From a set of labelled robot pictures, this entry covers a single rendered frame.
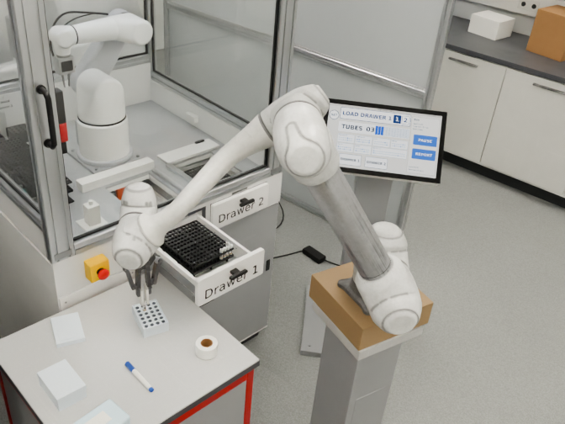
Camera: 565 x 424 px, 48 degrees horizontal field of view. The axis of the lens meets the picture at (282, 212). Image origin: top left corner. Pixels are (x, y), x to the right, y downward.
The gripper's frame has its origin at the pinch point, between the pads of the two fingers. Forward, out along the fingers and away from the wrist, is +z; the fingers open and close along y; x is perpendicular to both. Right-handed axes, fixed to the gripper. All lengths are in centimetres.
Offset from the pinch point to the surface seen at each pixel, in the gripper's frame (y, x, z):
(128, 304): 3.2, -8.2, 10.1
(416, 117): -129, -30, -31
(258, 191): -60, -37, -5
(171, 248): -15.2, -15.2, -3.9
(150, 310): -1.8, 1.3, 6.7
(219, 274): -23.9, 6.0, -5.4
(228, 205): -45, -33, -4
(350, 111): -106, -45, -30
